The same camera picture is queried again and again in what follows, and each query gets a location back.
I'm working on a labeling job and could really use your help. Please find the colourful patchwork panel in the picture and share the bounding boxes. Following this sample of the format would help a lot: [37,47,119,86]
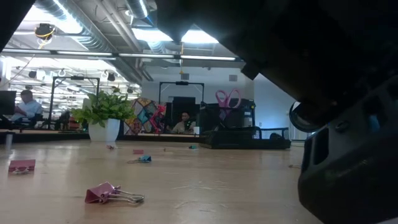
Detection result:
[123,96,167,135]

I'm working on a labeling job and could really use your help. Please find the black aluminium table frame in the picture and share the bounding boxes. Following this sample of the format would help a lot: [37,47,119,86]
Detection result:
[0,129,304,149]

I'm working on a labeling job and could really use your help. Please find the grey metal post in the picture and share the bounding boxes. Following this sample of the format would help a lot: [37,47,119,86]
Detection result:
[4,131,15,152]

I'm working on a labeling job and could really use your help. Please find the person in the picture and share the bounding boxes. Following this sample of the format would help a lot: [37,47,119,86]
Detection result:
[170,111,197,134]
[11,89,44,122]

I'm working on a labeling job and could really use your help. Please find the purple pink handled scissors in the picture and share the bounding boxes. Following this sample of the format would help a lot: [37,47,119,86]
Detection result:
[214,89,242,130]

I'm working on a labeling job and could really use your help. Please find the black rectangular frame stand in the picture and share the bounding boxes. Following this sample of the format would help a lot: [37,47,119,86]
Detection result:
[48,75,101,130]
[158,80,205,135]

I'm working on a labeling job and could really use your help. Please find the long pendant light bar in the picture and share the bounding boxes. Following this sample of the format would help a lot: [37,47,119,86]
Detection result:
[0,48,246,63]

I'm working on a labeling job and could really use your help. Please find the red angular object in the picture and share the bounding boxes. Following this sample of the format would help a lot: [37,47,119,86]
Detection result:
[149,104,167,134]

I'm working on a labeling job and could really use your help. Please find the large pink binder clip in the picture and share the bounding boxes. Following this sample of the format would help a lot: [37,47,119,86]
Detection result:
[85,182,146,205]

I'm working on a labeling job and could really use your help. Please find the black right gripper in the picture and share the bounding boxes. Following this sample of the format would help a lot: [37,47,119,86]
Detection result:
[297,76,398,224]

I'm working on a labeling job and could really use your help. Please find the medium pink binder clip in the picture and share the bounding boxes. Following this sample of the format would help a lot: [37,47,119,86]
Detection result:
[8,159,37,175]

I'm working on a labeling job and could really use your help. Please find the black monitor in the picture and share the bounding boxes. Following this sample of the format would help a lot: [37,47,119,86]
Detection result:
[0,90,17,116]

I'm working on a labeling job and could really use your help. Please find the black mesh desk organizer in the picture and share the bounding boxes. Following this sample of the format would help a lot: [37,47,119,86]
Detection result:
[198,102,292,150]

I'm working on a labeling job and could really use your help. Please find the green plant in white pot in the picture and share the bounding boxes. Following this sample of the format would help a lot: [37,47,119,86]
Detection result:
[70,90,137,142]

